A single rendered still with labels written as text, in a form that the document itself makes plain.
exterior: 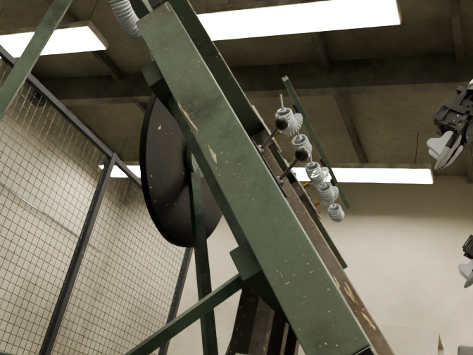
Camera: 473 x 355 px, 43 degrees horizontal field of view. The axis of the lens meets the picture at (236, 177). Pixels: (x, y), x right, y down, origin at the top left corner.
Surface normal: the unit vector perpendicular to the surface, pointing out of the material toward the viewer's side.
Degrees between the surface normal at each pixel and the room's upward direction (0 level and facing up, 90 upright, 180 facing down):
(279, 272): 90
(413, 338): 90
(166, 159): 90
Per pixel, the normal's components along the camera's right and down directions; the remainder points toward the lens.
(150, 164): 0.91, 0.02
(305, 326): -0.36, -0.47
